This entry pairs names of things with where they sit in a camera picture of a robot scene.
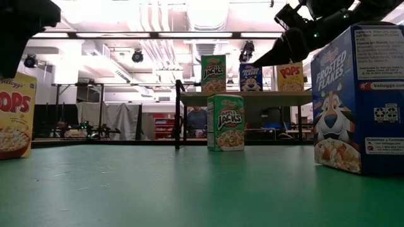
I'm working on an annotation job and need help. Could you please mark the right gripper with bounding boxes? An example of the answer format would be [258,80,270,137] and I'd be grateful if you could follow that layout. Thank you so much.
[252,18,335,67]

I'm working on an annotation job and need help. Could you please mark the person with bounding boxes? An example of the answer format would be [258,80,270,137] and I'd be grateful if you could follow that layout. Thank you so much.
[186,106,208,139]

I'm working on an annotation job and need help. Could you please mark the black metal rack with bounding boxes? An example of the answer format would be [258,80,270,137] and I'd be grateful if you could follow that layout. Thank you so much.
[52,82,105,140]

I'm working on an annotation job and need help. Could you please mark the red storage shelving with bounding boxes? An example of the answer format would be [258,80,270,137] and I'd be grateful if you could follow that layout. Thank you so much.
[153,113,176,140]

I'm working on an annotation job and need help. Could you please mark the black hanging camera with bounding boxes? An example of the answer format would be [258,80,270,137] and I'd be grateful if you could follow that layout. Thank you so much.
[239,40,255,63]

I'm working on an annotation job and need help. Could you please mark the black overhead rig frame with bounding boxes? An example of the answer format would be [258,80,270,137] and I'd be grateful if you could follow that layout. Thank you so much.
[30,30,287,40]

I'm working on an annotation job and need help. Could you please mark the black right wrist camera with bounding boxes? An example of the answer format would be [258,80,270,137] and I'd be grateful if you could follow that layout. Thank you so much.
[273,3,309,32]

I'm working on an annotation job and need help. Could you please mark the black partition panel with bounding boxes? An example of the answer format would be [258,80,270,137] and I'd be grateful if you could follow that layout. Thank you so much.
[31,103,79,139]

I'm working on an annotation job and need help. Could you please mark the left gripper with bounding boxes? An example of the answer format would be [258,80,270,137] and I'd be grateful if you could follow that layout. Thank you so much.
[0,0,61,79]

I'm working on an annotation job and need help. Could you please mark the black robot arms with lights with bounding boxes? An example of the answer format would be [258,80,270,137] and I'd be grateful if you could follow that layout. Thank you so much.
[78,121,121,140]

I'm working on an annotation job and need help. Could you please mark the blue Frosted Flakes cereal box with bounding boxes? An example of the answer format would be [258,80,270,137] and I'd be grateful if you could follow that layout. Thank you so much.
[310,20,404,177]
[239,62,263,93]

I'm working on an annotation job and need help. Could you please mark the grey draped cloth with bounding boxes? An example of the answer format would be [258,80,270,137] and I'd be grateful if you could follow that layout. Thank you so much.
[75,101,142,141]

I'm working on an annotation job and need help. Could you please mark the yellow Corn Pops cereal box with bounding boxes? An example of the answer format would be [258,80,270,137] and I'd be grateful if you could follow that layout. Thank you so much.
[277,62,305,93]
[0,71,38,161]

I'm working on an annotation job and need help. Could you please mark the green Apple Jacks cereal box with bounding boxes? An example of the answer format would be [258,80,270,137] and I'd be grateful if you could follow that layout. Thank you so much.
[201,54,227,93]
[206,94,246,152]

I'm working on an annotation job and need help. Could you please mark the wooden shelf with black frame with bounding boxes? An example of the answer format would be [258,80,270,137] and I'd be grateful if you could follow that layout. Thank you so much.
[174,79,313,150]

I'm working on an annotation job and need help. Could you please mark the black ceiling spotlight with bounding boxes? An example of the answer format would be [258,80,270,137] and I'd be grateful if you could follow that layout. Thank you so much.
[131,49,145,64]
[23,54,39,69]

